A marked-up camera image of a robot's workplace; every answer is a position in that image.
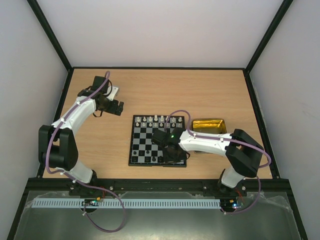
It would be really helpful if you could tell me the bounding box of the gold metal tin tray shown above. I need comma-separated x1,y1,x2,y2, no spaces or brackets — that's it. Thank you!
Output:
191,118,227,135

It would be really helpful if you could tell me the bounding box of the black white chessboard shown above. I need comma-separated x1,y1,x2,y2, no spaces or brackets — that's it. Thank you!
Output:
128,115,187,167

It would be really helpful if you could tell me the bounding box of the black mounting rail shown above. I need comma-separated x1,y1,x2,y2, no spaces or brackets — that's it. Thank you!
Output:
68,178,248,197

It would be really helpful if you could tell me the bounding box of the black frame enclosure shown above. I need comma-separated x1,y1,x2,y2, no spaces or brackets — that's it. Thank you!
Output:
7,0,308,240

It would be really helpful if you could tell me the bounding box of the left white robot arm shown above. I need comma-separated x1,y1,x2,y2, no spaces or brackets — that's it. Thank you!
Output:
38,71,124,184

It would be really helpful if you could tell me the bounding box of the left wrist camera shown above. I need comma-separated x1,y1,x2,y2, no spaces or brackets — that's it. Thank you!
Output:
104,86,120,101

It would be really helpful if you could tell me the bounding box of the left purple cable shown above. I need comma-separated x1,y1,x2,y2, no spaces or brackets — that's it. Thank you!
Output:
46,70,127,232

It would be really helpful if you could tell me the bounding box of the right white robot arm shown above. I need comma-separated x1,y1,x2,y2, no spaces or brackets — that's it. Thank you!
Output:
151,127,264,196

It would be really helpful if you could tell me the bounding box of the white slotted cable duct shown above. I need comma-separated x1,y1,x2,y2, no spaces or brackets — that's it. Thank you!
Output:
31,198,221,209

